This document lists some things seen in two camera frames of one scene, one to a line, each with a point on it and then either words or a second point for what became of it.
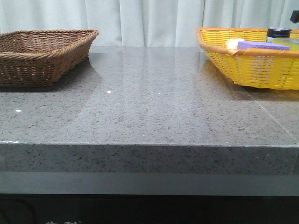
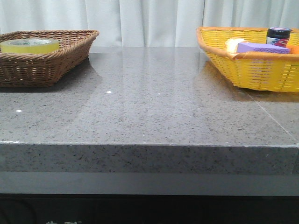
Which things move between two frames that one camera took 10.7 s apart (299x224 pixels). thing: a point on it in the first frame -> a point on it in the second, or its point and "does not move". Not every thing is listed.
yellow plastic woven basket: x=270 y=68 does not move
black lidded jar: x=277 y=32 does not move
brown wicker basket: x=38 y=58 does not move
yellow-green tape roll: x=293 y=42 -> x=29 y=45
